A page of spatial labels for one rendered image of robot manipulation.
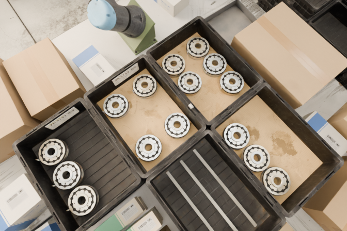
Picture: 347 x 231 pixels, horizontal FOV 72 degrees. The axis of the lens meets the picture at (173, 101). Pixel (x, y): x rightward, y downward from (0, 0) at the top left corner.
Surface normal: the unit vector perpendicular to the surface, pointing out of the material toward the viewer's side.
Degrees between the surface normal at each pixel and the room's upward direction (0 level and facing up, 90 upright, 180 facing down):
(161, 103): 0
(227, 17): 0
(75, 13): 0
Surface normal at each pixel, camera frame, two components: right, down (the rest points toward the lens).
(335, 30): 0.00, -0.31
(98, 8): -0.44, 0.25
